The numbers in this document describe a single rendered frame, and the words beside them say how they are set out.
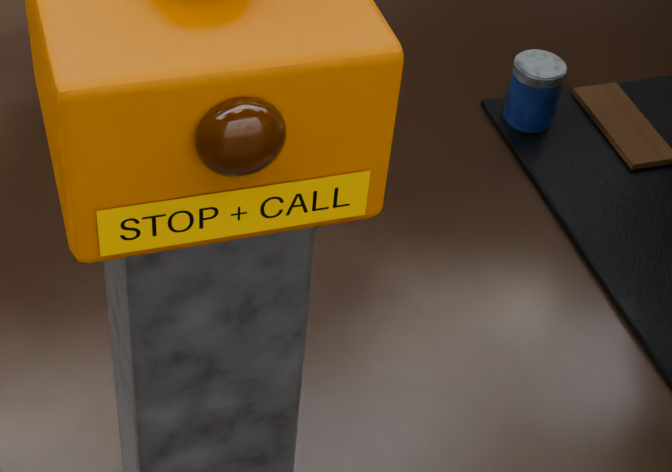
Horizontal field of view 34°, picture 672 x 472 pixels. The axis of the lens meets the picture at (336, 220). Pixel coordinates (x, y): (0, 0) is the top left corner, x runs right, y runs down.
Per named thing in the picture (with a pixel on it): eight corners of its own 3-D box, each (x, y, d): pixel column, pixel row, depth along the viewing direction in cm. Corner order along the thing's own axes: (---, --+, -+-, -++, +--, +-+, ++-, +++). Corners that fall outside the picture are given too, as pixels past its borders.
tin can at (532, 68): (556, 134, 211) (571, 79, 203) (506, 132, 210) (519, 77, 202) (547, 103, 219) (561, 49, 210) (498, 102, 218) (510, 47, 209)
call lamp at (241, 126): (189, 164, 38) (188, 89, 36) (277, 152, 39) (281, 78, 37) (200, 196, 37) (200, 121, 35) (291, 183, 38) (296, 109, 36)
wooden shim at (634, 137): (571, 93, 222) (572, 87, 221) (614, 87, 225) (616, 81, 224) (631, 170, 205) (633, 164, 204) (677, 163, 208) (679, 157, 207)
